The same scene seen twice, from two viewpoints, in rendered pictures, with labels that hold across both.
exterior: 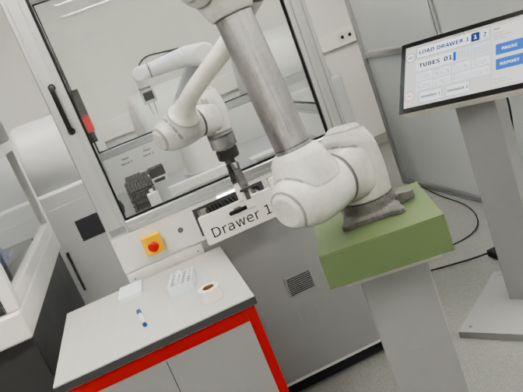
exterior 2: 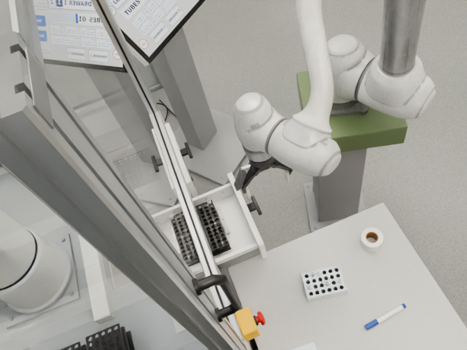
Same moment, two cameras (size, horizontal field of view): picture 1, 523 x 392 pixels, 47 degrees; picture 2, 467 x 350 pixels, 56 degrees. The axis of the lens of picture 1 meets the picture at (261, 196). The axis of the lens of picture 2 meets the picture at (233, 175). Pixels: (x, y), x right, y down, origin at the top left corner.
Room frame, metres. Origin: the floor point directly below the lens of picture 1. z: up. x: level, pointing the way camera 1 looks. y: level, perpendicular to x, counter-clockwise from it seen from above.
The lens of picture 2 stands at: (2.08, 0.79, 2.17)
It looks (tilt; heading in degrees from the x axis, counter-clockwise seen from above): 57 degrees down; 274
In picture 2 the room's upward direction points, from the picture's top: 18 degrees counter-clockwise
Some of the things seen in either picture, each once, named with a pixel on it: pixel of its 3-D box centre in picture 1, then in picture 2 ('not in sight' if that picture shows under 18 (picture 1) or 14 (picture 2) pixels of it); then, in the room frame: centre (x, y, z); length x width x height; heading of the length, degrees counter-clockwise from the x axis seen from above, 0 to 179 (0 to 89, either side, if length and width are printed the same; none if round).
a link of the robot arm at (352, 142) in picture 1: (351, 162); (343, 67); (1.68, -0.28, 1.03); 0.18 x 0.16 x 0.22; 130
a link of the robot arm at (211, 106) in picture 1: (208, 111); (257, 122); (2.03, 0.06, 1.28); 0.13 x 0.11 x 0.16; 130
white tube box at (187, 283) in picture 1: (182, 281); (324, 283); (1.95, 0.36, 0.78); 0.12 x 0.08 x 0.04; 178
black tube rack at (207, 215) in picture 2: (229, 207); (190, 238); (2.32, 0.13, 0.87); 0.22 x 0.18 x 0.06; 9
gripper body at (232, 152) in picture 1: (230, 159); (261, 159); (2.04, 0.05, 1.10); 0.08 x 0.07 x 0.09; 9
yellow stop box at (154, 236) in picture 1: (152, 243); (248, 323); (2.19, 0.45, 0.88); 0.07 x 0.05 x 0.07; 99
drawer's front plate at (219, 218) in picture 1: (240, 215); (247, 214); (2.13, 0.10, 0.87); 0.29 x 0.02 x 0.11; 99
